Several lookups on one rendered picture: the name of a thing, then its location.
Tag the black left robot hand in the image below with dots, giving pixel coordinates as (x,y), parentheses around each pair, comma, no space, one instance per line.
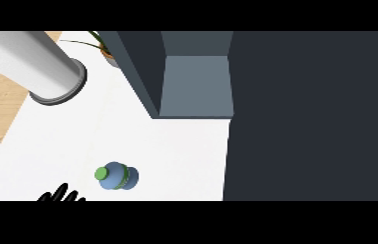
(61,194)

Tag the dark grey cabinet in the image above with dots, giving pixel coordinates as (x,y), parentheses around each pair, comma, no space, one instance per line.
(194,84)

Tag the dark grey cabinet door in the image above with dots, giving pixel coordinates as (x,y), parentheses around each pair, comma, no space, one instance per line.
(303,116)

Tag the blue bottle with green cap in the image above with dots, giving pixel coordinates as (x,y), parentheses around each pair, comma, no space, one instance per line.
(116,176)

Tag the potted green plant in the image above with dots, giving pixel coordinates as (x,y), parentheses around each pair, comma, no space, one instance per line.
(105,49)

